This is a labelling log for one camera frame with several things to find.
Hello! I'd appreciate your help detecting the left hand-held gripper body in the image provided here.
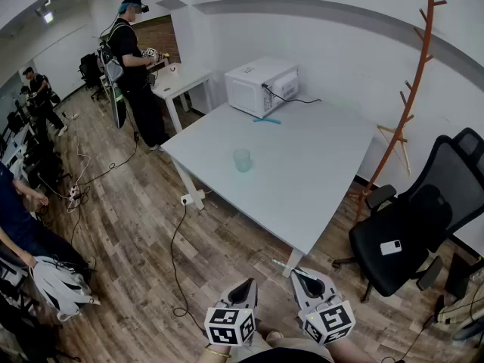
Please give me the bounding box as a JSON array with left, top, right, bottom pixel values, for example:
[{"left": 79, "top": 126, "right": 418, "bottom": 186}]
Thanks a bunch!
[{"left": 203, "top": 295, "right": 259, "bottom": 347}]

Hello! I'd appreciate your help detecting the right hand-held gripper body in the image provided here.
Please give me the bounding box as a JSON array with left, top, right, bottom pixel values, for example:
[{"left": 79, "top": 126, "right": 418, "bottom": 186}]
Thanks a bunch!
[{"left": 299, "top": 296, "right": 356, "bottom": 346}]

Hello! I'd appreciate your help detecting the teal striped paper straw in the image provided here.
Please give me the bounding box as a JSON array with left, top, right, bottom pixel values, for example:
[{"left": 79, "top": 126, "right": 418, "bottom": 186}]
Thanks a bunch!
[{"left": 271, "top": 259, "right": 318, "bottom": 281}]

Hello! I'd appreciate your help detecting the translucent teal cup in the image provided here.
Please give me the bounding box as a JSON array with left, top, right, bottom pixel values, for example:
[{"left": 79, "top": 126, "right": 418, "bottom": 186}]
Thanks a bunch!
[{"left": 232, "top": 148, "right": 253, "bottom": 173}]

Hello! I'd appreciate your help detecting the person's left forearm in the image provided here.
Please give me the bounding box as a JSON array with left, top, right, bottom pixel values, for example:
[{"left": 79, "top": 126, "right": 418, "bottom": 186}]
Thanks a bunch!
[{"left": 203, "top": 343, "right": 234, "bottom": 363}]

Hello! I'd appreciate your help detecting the person's right forearm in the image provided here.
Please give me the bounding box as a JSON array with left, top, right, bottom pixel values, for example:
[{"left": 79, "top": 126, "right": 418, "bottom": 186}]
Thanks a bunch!
[{"left": 324, "top": 339, "right": 376, "bottom": 363}]

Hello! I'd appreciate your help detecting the white table leg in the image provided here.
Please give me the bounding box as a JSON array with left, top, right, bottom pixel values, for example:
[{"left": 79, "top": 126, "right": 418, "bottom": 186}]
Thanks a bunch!
[
  {"left": 281, "top": 247, "right": 306, "bottom": 279},
  {"left": 170, "top": 152, "right": 207, "bottom": 212}
]

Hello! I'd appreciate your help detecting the person's dark shirt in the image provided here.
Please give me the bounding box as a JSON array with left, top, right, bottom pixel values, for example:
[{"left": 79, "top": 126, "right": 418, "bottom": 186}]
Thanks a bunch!
[{"left": 247, "top": 347, "right": 334, "bottom": 363}]

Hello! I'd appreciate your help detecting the white smartphone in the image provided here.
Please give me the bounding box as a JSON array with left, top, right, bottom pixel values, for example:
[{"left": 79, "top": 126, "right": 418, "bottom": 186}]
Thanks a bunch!
[{"left": 379, "top": 240, "right": 403, "bottom": 257}]

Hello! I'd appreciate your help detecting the wooden clothes hanger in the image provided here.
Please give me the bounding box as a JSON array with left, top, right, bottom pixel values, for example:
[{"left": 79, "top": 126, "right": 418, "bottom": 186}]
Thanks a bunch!
[{"left": 376, "top": 123, "right": 412, "bottom": 176}]

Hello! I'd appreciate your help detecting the white microwave oven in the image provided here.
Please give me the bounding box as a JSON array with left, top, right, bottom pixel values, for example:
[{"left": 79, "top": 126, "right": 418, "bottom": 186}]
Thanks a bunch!
[{"left": 224, "top": 56, "right": 300, "bottom": 119}]

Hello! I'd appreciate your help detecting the orange coat rack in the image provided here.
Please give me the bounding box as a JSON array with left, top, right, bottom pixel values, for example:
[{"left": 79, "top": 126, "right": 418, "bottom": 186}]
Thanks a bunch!
[{"left": 354, "top": 0, "right": 448, "bottom": 223}]

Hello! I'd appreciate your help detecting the small white desk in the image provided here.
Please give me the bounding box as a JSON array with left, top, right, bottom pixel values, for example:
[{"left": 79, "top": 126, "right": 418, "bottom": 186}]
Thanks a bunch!
[{"left": 150, "top": 64, "right": 215, "bottom": 134}]

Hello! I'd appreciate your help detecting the black background office chair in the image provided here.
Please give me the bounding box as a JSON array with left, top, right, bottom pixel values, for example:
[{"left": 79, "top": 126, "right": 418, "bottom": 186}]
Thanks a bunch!
[{"left": 78, "top": 51, "right": 106, "bottom": 101}]

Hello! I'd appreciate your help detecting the black socket block cable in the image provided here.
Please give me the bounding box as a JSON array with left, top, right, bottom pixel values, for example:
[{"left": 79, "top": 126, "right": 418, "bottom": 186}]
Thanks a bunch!
[{"left": 169, "top": 202, "right": 207, "bottom": 333}]

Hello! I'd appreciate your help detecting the white strapped backpack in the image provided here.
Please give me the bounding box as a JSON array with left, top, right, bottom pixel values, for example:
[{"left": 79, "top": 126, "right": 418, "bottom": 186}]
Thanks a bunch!
[{"left": 29, "top": 255, "right": 102, "bottom": 323}]

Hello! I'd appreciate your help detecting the black floor cable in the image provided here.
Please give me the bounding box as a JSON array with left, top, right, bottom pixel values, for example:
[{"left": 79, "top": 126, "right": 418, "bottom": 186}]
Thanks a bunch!
[{"left": 77, "top": 126, "right": 141, "bottom": 188}]

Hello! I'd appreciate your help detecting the black microwave power cable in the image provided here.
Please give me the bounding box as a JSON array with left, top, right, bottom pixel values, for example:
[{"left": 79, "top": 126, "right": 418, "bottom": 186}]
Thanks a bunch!
[{"left": 261, "top": 83, "right": 322, "bottom": 106}]

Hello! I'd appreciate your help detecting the white floor cable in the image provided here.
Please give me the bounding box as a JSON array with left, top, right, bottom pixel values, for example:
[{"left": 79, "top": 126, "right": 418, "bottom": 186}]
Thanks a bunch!
[{"left": 60, "top": 111, "right": 92, "bottom": 188}]

